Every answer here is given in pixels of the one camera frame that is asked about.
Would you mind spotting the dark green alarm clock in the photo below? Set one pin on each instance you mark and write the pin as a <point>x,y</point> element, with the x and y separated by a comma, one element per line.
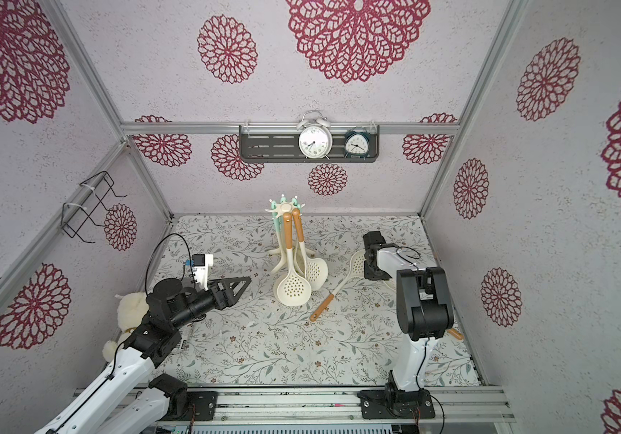
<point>357,143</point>

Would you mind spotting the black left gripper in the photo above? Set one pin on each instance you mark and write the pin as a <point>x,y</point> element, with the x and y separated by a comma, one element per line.
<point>224,297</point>

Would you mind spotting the cream skimmer edge-on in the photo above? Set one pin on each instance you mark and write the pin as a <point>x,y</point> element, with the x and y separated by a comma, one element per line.
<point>292,290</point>

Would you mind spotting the black wire wall rack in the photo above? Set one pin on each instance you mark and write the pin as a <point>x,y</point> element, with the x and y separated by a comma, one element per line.
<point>93,192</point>

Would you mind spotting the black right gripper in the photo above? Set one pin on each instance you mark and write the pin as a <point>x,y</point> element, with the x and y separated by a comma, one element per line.
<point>373,258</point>

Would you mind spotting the metal base rail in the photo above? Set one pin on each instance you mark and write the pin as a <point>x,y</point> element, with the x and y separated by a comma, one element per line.
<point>336,405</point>

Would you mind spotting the white teddy bear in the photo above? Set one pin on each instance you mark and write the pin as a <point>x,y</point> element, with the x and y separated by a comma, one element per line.
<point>130,311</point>

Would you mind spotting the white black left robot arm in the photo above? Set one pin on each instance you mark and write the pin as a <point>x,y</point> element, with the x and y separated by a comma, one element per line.
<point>171,306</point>

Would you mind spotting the cream utensil rack stand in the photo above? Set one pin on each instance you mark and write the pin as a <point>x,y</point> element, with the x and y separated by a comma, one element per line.
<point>277,210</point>

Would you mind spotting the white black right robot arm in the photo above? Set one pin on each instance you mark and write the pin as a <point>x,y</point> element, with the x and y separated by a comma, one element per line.
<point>422,304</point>

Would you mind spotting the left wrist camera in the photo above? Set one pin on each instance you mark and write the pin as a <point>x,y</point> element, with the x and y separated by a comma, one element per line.
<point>196,271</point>

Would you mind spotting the grey wall shelf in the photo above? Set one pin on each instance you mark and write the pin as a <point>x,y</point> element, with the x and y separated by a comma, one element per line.
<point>283,148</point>

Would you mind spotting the white alarm clock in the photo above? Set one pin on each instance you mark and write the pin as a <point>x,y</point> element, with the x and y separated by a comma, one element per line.
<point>315,139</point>

